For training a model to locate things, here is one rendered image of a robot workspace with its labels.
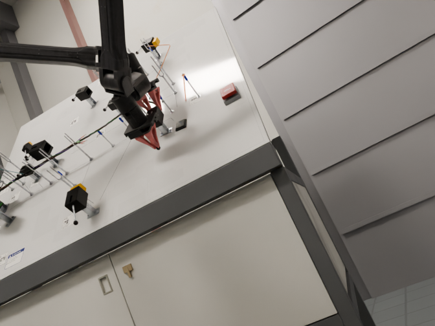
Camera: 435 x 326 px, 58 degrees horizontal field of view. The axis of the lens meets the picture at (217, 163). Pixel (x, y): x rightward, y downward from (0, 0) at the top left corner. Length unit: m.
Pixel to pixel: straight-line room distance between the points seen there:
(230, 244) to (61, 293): 0.57
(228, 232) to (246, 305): 0.20
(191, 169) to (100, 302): 0.49
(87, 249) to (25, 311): 0.33
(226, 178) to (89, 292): 0.56
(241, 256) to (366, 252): 1.83
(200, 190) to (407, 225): 1.94
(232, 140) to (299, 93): 1.84
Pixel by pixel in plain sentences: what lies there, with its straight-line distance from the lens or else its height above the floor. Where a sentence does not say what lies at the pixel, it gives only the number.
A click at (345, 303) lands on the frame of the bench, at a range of 1.10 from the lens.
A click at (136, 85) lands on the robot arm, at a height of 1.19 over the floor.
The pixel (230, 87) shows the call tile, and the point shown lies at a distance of 1.28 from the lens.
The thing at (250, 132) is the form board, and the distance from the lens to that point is 1.13.
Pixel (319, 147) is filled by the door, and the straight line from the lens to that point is 2.87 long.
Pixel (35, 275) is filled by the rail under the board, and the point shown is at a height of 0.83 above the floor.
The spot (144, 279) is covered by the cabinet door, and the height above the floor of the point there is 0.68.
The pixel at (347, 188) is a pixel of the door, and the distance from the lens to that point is 2.83.
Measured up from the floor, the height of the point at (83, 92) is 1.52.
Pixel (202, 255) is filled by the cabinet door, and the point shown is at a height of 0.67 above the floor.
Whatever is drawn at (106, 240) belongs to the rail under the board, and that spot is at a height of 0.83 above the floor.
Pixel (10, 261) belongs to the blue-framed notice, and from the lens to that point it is 1.51.
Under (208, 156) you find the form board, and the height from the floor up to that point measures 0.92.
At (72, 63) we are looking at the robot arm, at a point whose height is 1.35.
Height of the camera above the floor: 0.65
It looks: 12 degrees up
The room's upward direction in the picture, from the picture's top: 25 degrees counter-clockwise
